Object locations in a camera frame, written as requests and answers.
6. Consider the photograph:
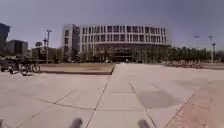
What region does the pale paved plaza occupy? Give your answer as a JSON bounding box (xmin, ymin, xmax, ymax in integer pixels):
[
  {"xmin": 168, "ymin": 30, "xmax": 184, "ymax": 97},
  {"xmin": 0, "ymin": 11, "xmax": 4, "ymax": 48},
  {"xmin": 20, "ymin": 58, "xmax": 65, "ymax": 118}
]
[{"xmin": 0, "ymin": 63, "xmax": 224, "ymax": 128}]

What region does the large white curved building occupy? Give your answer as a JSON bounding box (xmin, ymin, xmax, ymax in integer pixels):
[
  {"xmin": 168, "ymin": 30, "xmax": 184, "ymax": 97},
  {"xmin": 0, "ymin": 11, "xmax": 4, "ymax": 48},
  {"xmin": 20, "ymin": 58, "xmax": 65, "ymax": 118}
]
[{"xmin": 61, "ymin": 23, "xmax": 172, "ymax": 63}]

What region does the dry grass field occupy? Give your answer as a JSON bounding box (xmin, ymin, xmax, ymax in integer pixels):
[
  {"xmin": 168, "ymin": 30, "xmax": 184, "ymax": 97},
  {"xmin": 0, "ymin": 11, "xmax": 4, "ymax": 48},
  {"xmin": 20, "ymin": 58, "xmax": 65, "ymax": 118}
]
[{"xmin": 39, "ymin": 62, "xmax": 116, "ymax": 75}]

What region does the lamp pole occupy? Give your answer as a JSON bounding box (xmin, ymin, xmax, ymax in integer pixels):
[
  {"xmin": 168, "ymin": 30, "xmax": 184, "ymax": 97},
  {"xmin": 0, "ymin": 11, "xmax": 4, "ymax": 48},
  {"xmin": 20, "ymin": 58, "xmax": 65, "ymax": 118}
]
[
  {"xmin": 208, "ymin": 35, "xmax": 217, "ymax": 64},
  {"xmin": 45, "ymin": 29, "xmax": 53, "ymax": 65}
]

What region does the robot's own part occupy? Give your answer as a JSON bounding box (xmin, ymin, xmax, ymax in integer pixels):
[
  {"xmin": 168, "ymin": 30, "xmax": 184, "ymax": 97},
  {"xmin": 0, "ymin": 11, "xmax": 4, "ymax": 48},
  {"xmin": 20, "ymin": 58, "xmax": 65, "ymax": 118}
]
[
  {"xmin": 137, "ymin": 119, "xmax": 151, "ymax": 128},
  {"xmin": 69, "ymin": 117, "xmax": 83, "ymax": 128}
]

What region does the row of parked bicycles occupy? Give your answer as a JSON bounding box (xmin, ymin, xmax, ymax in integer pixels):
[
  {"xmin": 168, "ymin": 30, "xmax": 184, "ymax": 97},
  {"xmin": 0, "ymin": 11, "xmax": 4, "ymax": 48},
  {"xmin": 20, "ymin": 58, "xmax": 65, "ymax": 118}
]
[{"xmin": 165, "ymin": 59, "xmax": 203, "ymax": 70}]

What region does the row of trees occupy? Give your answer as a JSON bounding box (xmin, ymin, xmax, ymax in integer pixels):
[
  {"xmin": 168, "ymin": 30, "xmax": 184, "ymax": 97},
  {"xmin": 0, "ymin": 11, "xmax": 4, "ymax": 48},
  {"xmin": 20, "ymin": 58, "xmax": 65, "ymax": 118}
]
[{"xmin": 30, "ymin": 45, "xmax": 224, "ymax": 64}]

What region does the parked bicycle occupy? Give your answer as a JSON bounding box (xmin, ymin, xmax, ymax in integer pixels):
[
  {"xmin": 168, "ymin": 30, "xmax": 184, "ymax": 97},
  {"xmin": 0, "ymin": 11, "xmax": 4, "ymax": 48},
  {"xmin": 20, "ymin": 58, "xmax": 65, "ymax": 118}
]
[{"xmin": 19, "ymin": 60, "xmax": 42, "ymax": 77}]

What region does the low grey building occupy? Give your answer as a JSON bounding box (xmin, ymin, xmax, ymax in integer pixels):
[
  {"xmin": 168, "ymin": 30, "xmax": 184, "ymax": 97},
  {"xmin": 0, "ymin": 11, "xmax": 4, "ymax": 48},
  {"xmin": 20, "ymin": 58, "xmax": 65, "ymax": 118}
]
[{"xmin": 5, "ymin": 39, "xmax": 29, "ymax": 57}]

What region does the reddish brick paving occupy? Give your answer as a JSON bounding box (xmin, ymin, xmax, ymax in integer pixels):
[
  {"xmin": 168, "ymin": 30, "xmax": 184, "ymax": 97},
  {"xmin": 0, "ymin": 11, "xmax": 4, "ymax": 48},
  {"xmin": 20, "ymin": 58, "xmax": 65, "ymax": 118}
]
[{"xmin": 164, "ymin": 79, "xmax": 224, "ymax": 128}]

